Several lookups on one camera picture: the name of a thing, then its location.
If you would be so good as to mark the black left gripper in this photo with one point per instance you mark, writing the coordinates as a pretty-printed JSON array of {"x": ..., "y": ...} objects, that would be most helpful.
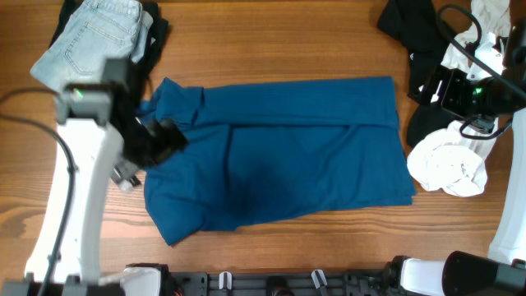
[{"x": 168, "y": 135}]

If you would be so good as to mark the black folded garment under jeans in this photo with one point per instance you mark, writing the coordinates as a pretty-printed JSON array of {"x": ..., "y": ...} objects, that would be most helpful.
[{"x": 155, "y": 39}]

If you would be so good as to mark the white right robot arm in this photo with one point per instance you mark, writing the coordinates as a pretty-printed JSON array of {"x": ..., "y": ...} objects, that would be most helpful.
[{"x": 502, "y": 271}]

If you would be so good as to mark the black crumpled garment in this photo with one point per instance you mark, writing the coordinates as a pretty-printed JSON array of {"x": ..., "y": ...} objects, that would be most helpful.
[{"x": 413, "y": 24}]

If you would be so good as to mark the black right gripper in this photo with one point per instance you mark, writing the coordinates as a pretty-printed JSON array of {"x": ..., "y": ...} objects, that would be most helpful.
[{"x": 434, "y": 86}]

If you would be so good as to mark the light blue folded jeans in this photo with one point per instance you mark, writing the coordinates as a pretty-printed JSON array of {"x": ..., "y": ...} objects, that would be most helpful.
[{"x": 96, "y": 31}]

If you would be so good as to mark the white crumpled t-shirt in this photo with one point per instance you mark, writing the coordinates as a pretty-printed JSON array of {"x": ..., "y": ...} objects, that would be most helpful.
[{"x": 453, "y": 158}]

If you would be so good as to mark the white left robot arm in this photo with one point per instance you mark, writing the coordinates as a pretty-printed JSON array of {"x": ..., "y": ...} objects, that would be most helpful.
[{"x": 96, "y": 127}]

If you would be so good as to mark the dark blue polo shirt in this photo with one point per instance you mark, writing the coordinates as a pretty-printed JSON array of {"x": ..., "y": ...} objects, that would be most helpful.
[{"x": 275, "y": 151}]

